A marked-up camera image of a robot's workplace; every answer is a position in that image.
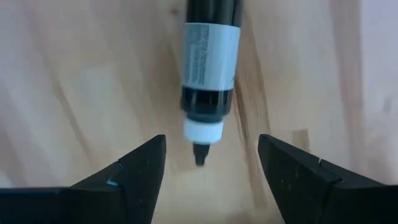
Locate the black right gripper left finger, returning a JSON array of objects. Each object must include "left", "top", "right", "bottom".
[{"left": 62, "top": 134, "right": 167, "bottom": 224}]

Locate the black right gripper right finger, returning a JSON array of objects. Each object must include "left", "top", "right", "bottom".
[{"left": 257, "top": 134, "right": 398, "bottom": 224}]

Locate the black bottle with dark nozzle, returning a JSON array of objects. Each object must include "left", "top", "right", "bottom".
[{"left": 179, "top": 0, "right": 245, "bottom": 167}]

